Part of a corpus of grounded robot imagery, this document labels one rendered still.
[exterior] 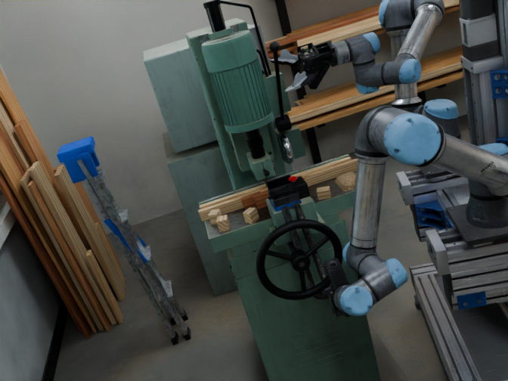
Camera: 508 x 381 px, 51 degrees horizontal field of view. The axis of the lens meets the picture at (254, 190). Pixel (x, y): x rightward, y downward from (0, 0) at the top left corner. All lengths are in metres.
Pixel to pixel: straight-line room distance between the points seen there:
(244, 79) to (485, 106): 0.77
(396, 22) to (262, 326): 1.24
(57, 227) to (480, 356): 2.15
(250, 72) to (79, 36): 2.54
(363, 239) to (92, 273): 2.03
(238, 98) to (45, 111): 2.69
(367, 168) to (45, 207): 1.98
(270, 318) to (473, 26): 1.21
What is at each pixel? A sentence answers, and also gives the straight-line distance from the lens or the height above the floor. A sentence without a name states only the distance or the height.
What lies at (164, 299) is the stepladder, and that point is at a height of 0.28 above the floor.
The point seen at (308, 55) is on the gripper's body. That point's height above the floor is 1.39.
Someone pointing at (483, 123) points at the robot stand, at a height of 1.05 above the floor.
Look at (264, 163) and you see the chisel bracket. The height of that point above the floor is 1.06.
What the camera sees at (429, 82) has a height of 0.54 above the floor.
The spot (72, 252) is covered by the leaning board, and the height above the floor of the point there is 0.52.
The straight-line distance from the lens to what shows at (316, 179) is 1.99.
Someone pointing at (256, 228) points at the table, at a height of 0.88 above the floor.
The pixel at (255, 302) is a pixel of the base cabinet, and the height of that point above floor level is 0.59.
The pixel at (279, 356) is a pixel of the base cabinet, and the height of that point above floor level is 0.32.
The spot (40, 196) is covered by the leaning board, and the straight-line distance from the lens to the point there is 3.00.
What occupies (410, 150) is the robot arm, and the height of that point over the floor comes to 1.23.
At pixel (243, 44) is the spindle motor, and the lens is 1.75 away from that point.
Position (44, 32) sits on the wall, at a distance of 4.19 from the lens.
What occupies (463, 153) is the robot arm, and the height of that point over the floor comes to 1.15.
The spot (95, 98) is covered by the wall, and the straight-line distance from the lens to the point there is 4.22.
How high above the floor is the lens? 1.72
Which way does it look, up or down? 23 degrees down
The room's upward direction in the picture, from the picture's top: 16 degrees counter-clockwise
